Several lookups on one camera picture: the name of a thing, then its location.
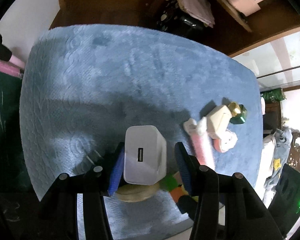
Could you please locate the colourful puzzle cube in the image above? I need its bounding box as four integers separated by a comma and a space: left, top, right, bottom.
159, 172, 198, 217

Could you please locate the white USB charger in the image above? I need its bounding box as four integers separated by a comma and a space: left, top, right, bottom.
123, 125, 167, 185

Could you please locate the pink round cartoon case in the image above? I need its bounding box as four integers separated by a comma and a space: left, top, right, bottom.
213, 129, 238, 153

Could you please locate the pink white candy dispenser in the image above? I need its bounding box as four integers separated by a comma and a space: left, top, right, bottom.
183, 117, 215, 170

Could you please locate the gold round tin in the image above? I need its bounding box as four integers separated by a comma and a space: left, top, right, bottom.
115, 183, 160, 203

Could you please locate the green gold perfume bottle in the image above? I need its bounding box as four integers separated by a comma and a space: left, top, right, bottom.
228, 102, 248, 125

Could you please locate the blue fuzzy table mat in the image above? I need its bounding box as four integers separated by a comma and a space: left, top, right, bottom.
20, 24, 263, 198

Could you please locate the folded pink cloth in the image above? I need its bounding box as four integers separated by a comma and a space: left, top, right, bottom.
177, 0, 215, 28

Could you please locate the brown wooden cabinet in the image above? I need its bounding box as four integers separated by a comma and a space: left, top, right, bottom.
51, 0, 300, 57

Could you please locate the green chalkboard pink frame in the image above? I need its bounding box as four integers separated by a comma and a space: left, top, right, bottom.
0, 72, 37, 239

